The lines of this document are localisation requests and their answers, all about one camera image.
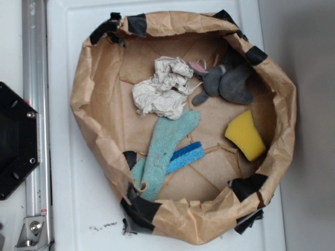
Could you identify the crumpled white paper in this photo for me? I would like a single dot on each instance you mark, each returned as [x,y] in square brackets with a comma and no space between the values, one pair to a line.
[165,93]

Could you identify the yellow sponge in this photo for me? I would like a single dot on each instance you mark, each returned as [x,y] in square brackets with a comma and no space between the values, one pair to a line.
[243,133]

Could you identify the white tray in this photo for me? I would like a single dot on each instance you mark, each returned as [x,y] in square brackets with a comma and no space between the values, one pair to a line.
[86,214]

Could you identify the brown paper bag bin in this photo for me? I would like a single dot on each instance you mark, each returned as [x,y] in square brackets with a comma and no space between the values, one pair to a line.
[211,196]

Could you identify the teal terry cloth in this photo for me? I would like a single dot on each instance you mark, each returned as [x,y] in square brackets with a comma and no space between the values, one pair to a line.
[149,172]

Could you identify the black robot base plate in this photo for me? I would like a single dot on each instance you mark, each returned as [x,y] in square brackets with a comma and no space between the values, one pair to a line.
[19,141]

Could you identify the grey plush bunny toy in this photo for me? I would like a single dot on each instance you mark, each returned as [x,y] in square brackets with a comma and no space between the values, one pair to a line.
[219,81]

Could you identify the blue sponge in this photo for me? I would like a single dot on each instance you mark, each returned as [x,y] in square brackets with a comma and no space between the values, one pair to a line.
[185,156]

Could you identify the metal corner bracket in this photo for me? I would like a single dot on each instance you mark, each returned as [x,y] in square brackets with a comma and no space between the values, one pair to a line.
[34,235]

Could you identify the aluminium extrusion rail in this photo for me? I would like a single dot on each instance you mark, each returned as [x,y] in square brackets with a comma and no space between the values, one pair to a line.
[35,83]

